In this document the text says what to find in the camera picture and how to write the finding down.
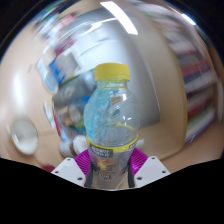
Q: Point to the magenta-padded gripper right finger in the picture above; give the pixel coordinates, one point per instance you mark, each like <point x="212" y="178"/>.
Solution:
<point x="150" y="168"/>

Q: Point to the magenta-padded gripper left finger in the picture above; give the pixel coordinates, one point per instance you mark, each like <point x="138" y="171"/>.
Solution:
<point x="68" y="170"/>

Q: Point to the clear yellow-capped drink bottle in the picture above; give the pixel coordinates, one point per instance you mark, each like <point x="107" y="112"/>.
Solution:
<point x="111" y="120"/>

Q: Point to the cream mug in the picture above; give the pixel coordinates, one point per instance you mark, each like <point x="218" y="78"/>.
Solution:
<point x="24" y="136"/>

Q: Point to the wooden shelf unit with books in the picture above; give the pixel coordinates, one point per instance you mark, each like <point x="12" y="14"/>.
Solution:
<point x="196" y="83"/>

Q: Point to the white and blue carton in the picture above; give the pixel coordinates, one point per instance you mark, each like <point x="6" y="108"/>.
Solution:
<point x="51" y="71"/>

